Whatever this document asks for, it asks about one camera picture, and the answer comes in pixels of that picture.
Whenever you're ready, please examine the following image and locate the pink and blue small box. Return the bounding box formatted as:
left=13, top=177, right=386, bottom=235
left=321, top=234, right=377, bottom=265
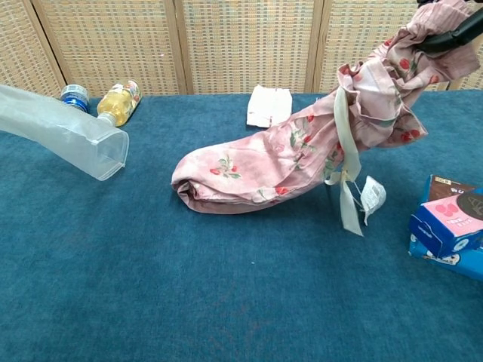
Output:
left=408, top=189, right=483, bottom=260

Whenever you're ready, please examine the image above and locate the pink floral clothing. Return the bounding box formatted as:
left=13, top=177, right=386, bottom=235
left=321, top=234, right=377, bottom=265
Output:
left=171, top=0, right=481, bottom=238

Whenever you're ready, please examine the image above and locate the yellow drink bottle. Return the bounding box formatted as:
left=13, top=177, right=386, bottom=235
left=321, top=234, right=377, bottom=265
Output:
left=97, top=79, right=143, bottom=127

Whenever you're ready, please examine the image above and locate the brown chocolate box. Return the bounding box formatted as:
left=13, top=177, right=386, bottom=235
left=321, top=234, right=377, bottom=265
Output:
left=422, top=174, right=479, bottom=204

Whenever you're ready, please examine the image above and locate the large blue cookie box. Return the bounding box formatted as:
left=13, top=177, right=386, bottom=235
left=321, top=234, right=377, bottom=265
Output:
left=407, top=233, right=483, bottom=283

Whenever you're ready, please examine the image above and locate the white tissue packet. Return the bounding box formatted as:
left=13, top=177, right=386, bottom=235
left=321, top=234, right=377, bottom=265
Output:
left=245, top=84, right=292, bottom=130

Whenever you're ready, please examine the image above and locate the clear plastic zip bag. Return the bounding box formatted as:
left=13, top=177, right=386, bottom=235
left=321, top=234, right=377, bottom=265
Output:
left=0, top=84, right=130, bottom=183

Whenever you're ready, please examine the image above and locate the bamboo folding screen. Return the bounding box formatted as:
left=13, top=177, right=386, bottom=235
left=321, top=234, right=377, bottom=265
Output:
left=0, top=0, right=483, bottom=98

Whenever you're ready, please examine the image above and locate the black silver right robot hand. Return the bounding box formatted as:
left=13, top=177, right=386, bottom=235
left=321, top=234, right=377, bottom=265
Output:
left=417, top=6, right=483, bottom=54

